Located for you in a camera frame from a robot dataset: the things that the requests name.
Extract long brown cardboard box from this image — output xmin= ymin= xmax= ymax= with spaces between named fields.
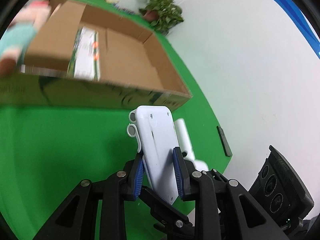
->
xmin=24 ymin=0 xmax=86 ymax=72

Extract pig plush toy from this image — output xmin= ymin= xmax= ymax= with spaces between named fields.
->
xmin=1 ymin=0 xmax=51 ymax=76

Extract white green printed box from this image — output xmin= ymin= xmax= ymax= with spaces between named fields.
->
xmin=67 ymin=26 xmax=100 ymax=81

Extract right potted green plant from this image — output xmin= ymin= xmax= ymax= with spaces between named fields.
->
xmin=139 ymin=0 xmax=184 ymax=36

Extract green table cloth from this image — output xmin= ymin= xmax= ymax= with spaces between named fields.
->
xmin=1 ymin=35 xmax=230 ymax=239

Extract large open cardboard tray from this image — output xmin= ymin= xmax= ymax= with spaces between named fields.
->
xmin=1 ymin=0 xmax=191 ymax=110

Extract black remote control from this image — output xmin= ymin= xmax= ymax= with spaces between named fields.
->
xmin=216 ymin=126 xmax=233 ymax=157

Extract small packets at table back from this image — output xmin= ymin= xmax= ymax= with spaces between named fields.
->
xmin=105 ymin=0 xmax=136 ymax=15

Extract blue swoosh wall decal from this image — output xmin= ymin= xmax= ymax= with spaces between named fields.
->
xmin=274 ymin=0 xmax=319 ymax=58

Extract white cylinder bottle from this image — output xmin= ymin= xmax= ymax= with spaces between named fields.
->
xmin=174 ymin=118 xmax=209 ymax=172

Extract white plastic device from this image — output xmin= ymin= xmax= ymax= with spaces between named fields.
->
xmin=127 ymin=106 xmax=178 ymax=205

